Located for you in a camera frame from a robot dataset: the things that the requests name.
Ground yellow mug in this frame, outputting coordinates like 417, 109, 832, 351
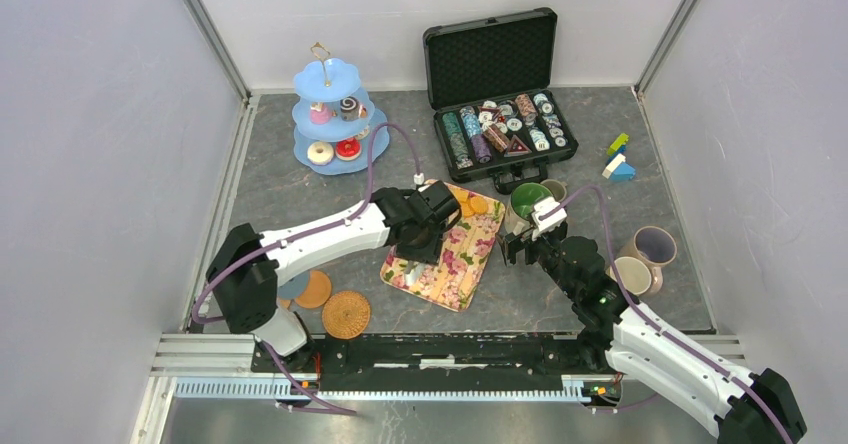
606, 256, 653, 296

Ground green-inside floral mug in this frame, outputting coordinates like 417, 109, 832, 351
503, 183, 553, 235

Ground small beige cup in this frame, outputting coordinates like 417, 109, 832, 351
541, 179, 567, 201

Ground silver serving tongs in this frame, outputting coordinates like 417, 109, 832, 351
403, 261, 428, 289

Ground beige mug purple inside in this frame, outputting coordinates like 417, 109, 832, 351
618, 226, 678, 296

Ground chocolate swirl cake roll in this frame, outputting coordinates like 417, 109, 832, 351
339, 96, 368, 122

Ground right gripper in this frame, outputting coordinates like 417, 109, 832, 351
493, 223, 578, 299

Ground round orange biscuit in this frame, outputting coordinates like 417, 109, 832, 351
467, 195, 489, 214
460, 202, 476, 218

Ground blue three-tier cake stand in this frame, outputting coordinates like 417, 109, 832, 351
291, 42, 390, 175

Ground floral rectangular tray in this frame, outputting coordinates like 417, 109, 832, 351
379, 184, 505, 312

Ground white glazed donut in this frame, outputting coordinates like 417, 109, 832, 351
306, 141, 335, 166

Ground cork coaster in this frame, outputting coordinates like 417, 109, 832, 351
294, 270, 333, 309

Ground blue smiley coaster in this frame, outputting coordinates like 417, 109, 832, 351
277, 272, 310, 300

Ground black poker chip case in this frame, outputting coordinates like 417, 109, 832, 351
422, 7, 578, 194

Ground square yellow biscuit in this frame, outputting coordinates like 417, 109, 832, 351
451, 188, 470, 203

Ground round orange biscuit lower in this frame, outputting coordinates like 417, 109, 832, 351
460, 202, 476, 218

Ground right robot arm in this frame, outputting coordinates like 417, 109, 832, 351
498, 198, 807, 443

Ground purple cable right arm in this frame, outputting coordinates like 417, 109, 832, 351
539, 184, 796, 444

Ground colourful toy block stack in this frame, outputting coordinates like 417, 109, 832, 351
602, 133, 636, 182

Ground pink cupcake with topping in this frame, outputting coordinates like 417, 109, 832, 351
309, 102, 335, 125

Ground woven rattan coaster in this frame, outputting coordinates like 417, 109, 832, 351
322, 290, 371, 340

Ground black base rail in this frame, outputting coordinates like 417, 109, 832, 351
280, 332, 614, 375

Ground red glazed donut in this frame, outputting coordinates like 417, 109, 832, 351
335, 137, 362, 161

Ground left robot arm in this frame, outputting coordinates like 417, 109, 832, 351
204, 181, 462, 372

